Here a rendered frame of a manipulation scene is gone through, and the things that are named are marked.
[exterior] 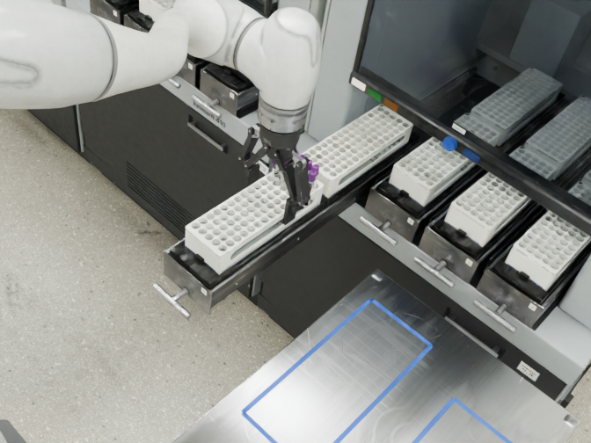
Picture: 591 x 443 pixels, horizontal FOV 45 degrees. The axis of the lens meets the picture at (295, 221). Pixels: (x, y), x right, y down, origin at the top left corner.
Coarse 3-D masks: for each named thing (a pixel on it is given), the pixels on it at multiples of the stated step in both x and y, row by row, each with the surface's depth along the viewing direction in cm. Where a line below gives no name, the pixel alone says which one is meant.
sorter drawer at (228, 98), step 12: (204, 72) 181; (216, 72) 179; (228, 72) 178; (204, 84) 183; (216, 84) 179; (228, 84) 177; (240, 84) 177; (252, 84) 180; (192, 96) 182; (216, 96) 182; (228, 96) 178; (240, 96) 177; (252, 96) 181; (228, 108) 181; (240, 108) 180
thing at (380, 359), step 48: (384, 288) 138; (336, 336) 129; (384, 336) 130; (432, 336) 132; (240, 384) 120; (288, 384) 121; (336, 384) 122; (384, 384) 123; (432, 384) 124; (480, 384) 126; (528, 384) 127; (192, 432) 113; (240, 432) 114; (288, 432) 115; (336, 432) 116; (384, 432) 117; (432, 432) 118; (480, 432) 119; (528, 432) 120
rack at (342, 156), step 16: (368, 112) 168; (384, 112) 169; (352, 128) 164; (368, 128) 164; (384, 128) 164; (400, 128) 166; (320, 144) 158; (336, 144) 159; (352, 144) 161; (368, 144) 160; (384, 144) 160; (400, 144) 167; (320, 160) 154; (336, 160) 155; (352, 160) 155; (368, 160) 165; (320, 176) 152; (336, 176) 151; (352, 176) 160
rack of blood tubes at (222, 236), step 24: (240, 192) 144; (264, 192) 147; (312, 192) 147; (216, 216) 139; (240, 216) 140; (264, 216) 141; (192, 240) 136; (216, 240) 135; (240, 240) 137; (264, 240) 142; (216, 264) 134
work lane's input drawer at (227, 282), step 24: (408, 144) 169; (384, 168) 164; (336, 192) 155; (360, 192) 161; (312, 216) 151; (288, 240) 146; (168, 264) 140; (192, 264) 136; (240, 264) 138; (264, 264) 144; (192, 288) 138; (216, 288) 135
